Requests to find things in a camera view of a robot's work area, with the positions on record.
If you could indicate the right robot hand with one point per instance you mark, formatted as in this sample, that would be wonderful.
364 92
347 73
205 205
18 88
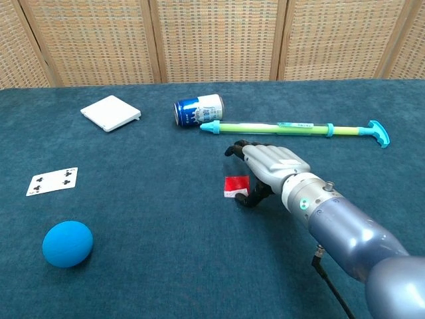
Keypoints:
272 163

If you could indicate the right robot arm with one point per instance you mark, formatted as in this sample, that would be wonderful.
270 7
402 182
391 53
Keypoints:
355 232

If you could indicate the green and teal water pump toy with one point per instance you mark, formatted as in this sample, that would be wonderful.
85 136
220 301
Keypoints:
292 130

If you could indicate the blue and white drink can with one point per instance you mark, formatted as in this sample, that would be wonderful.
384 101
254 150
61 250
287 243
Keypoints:
199 110

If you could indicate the teal carpet table cover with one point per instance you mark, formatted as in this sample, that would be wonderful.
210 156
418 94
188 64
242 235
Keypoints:
166 232

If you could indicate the woven rattan folding screen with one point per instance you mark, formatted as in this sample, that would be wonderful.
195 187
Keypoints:
212 40

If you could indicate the white square plastic box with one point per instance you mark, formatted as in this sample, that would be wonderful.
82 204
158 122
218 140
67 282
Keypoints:
110 113

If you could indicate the four of clubs playing card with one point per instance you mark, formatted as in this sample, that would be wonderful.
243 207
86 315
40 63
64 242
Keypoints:
53 181

